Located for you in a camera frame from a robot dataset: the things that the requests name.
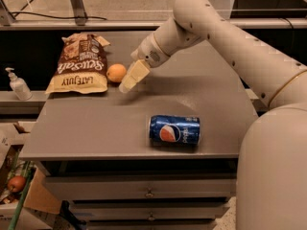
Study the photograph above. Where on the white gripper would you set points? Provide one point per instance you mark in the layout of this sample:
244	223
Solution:
150	52

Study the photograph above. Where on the orange fruit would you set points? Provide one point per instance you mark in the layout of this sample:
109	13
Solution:
116	72

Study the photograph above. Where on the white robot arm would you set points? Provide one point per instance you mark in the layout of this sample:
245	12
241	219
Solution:
272	166

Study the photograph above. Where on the brown Late July chip bag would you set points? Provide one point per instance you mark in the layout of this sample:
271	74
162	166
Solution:
82	65

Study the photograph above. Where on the blue Pepsi can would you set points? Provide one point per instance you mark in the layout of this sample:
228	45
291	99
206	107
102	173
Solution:
175	129

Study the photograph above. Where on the grey drawer cabinet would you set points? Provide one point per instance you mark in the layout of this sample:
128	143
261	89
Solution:
96	153

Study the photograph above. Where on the white pump dispenser bottle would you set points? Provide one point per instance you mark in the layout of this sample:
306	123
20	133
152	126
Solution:
18	86

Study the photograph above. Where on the top drawer knob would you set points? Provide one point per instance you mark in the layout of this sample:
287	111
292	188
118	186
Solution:
149	194

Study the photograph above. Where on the drawer knob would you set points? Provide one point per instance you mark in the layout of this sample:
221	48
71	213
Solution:
149	194
151	217

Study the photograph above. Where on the green stick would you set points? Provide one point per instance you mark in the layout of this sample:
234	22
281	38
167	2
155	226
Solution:
19	206

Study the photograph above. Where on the cardboard box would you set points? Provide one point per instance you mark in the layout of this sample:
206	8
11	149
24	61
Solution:
25	204

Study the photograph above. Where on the red apple in box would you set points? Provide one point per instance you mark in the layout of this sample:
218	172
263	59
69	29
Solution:
16	184

